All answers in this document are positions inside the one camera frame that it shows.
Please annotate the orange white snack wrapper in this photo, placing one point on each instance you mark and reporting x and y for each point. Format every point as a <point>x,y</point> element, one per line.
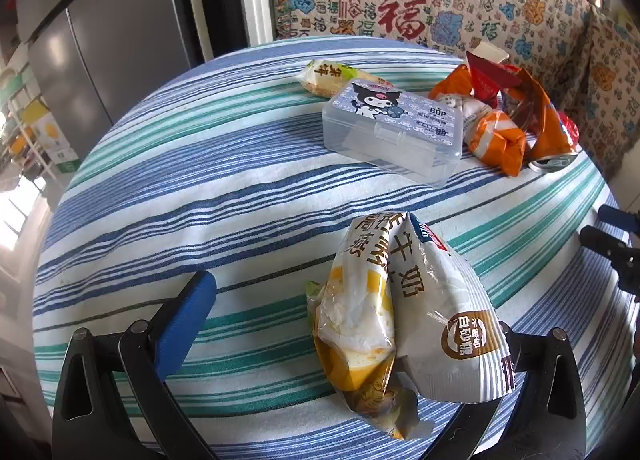
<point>500,142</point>

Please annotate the green tiered storage rack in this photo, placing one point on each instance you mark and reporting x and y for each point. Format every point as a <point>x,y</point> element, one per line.
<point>12,84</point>

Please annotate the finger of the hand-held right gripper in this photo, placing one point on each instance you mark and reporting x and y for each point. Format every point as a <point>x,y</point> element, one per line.
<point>607,242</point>
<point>617,219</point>

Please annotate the crushed orange drink can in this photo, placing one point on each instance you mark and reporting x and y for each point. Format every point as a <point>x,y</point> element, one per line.
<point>545,114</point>

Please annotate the yellow clear snack bag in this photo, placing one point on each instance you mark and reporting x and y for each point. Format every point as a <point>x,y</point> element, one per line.
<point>350,320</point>

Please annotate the red snack packet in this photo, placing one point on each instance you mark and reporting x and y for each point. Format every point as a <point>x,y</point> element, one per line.
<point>482,79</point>

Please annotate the green white snack packet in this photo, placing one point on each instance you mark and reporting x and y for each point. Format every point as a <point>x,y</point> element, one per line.
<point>325,77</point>

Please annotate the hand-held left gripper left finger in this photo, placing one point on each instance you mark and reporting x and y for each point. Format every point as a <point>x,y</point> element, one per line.
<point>185,320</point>

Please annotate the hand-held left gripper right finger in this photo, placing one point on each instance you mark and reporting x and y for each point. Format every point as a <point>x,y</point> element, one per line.
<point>530,347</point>

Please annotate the yellow cardboard box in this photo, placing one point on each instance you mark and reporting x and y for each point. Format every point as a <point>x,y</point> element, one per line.
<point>47,132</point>

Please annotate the grey refrigerator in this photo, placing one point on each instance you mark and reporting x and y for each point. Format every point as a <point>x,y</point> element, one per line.
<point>125,14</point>

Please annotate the clear plastic box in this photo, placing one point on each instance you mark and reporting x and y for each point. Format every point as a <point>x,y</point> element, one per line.
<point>390,139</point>

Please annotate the red plastic bag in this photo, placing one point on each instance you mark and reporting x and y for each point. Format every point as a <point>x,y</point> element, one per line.
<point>569,128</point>

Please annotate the round table with striped cloth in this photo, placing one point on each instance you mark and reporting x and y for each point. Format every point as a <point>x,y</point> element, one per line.
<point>200,190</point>

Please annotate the small white box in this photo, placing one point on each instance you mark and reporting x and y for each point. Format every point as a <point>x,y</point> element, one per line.
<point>490,50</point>

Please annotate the white bread bag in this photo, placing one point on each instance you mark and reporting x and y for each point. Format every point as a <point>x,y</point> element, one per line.
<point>450,300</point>

